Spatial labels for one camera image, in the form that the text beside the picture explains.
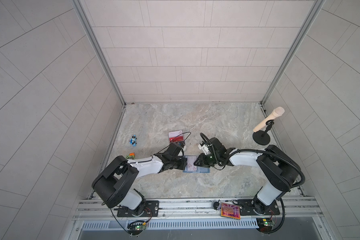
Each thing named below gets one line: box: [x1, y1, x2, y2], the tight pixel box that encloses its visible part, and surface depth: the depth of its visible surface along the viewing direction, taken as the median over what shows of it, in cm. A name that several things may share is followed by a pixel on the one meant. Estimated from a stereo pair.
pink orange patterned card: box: [220, 203, 241, 220], surface depth 71 cm
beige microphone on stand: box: [252, 106, 285, 146], surface depth 91 cm
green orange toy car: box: [126, 152, 136, 160], surface depth 88 cm
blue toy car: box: [129, 134, 137, 147], surface depth 95 cm
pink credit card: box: [185, 156, 197, 171], surface depth 86 cm
